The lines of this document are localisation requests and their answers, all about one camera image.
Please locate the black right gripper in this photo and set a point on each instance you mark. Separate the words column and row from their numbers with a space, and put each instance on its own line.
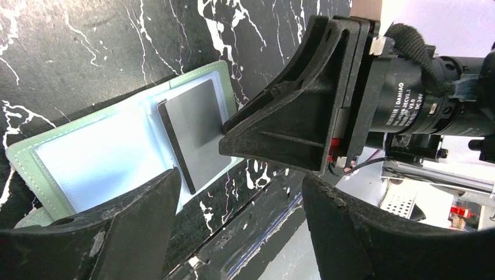
column 425, row 97

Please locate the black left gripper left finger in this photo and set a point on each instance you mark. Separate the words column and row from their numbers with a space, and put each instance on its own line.
column 124, row 238

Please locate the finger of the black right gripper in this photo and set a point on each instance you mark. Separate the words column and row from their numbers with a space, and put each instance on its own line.
column 301, row 120

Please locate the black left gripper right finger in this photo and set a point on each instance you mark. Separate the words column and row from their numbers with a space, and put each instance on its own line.
column 353, row 239

